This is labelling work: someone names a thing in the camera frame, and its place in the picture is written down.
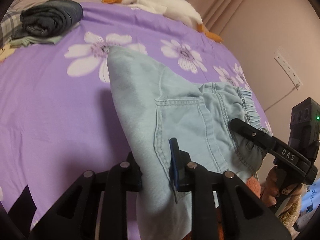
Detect white goose plush toy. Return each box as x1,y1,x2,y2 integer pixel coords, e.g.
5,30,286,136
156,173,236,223
101,0,223,43

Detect blue floral fabric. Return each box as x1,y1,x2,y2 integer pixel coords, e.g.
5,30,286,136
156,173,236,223
300,177,320,216

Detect white wall power strip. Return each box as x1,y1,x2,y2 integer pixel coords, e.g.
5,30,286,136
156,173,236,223
274,46,303,90

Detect dark folded jeans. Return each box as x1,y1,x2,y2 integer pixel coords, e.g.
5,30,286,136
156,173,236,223
11,0,84,40

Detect green folded garment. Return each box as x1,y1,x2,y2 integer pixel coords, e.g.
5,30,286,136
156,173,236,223
9,36,63,48

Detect orange fuzzy garment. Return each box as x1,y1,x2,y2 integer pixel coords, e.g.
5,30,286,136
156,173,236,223
213,176,263,239

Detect black camera box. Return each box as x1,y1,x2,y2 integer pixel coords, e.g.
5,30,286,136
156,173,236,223
289,98,319,163

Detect right hand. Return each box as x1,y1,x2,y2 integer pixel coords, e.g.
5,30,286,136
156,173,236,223
260,166,305,215

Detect light blue denim pants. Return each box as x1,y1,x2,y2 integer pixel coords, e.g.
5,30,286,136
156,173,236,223
107,46,266,239

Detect purple floral bedsheet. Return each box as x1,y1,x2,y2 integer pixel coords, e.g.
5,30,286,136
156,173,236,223
0,2,273,230

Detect white power cable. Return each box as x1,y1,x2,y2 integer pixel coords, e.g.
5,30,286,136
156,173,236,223
263,86,299,113

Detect plaid cloth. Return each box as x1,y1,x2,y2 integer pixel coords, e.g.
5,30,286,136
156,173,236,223
0,8,21,48

